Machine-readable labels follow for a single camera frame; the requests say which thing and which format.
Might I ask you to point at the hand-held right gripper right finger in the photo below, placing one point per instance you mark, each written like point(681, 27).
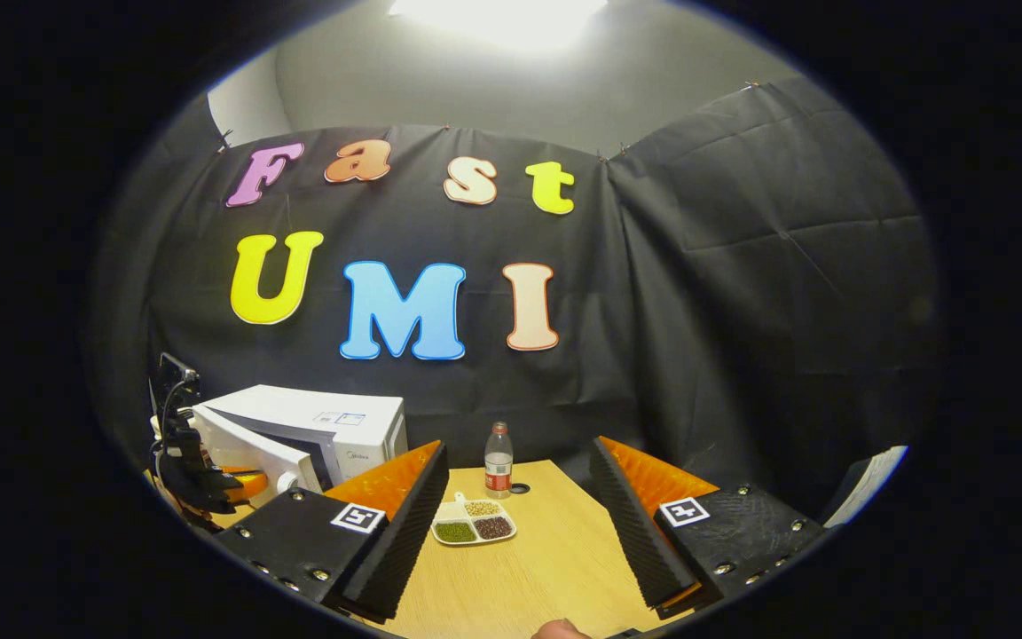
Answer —
point(640, 532)

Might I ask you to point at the black backdrop cloth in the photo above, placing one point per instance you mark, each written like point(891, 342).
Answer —
point(697, 311)

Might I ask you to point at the white microwave oven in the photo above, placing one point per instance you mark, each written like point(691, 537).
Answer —
point(316, 422)

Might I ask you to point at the plastic bottle with red label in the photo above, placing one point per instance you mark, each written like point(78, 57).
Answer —
point(499, 461)

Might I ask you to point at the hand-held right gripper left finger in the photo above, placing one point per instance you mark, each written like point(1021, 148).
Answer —
point(396, 532)

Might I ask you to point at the large ceiling light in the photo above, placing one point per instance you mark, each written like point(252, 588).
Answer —
point(498, 18)

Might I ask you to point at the white divided dish of beans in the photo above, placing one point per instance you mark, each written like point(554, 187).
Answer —
point(474, 524)

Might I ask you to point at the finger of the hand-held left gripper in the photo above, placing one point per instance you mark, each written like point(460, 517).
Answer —
point(249, 484)

